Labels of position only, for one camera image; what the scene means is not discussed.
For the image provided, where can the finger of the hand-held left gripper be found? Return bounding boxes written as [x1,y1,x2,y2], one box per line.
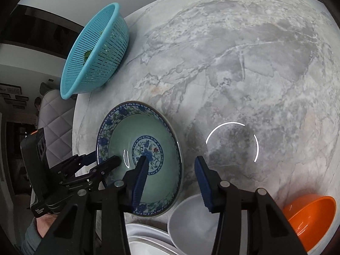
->
[53,151,97,181]
[64,156,121,190]

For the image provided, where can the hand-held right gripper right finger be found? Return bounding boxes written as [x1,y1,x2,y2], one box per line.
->
[194,155,309,255]

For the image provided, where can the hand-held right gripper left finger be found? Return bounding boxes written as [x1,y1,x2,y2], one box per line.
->
[34,155,149,255]

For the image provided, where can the blue patterned ceramic bowl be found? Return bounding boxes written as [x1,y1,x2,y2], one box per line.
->
[96,101,184,217]

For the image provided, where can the small white bowl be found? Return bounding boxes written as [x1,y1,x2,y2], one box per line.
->
[168,194,239,255]

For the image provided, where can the large white plate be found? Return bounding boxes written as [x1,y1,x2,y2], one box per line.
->
[125,222,170,255]

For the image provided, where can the medium white plate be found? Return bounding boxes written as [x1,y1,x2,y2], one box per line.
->
[129,234,176,255]

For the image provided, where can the orange bowl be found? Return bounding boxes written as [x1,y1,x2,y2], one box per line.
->
[282,195,336,254]

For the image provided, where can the person's left forearm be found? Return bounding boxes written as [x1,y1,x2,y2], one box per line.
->
[25,214,59,253]

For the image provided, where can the light grey quilted chair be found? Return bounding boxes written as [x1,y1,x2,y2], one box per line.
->
[36,89,77,165]

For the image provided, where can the blue plastic colander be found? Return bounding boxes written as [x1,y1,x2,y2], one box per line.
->
[60,3,130,100]

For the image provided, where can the green leafy vegetables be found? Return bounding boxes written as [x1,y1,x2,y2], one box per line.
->
[84,29,112,59]

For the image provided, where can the dark slatted wall frame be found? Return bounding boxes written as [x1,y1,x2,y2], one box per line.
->
[0,84,28,104]

